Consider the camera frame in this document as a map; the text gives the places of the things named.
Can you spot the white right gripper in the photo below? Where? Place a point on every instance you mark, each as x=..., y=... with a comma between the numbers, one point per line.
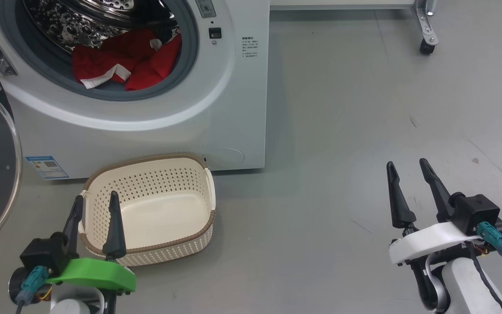
x=425, y=242

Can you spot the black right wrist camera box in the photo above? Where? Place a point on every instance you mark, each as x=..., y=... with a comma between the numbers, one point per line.
x=475, y=213

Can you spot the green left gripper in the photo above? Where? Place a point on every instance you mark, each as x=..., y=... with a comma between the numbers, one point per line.
x=98, y=274

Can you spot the white washing machine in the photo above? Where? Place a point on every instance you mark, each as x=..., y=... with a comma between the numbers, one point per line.
x=233, y=109

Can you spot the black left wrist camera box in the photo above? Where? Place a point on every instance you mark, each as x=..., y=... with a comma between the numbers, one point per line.
x=44, y=255

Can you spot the blue white energy label sticker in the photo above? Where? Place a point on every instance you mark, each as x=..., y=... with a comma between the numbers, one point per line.
x=47, y=168

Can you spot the cream perforated laundry basket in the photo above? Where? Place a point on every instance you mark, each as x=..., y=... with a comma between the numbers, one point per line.
x=164, y=218

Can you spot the red garment with white trim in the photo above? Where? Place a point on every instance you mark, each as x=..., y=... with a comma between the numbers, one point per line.
x=146, y=65

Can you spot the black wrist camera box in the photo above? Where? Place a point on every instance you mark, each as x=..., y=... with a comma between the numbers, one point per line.
x=475, y=213
x=44, y=255

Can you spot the white cart frame with caster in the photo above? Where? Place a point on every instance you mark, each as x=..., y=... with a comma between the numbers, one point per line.
x=425, y=24

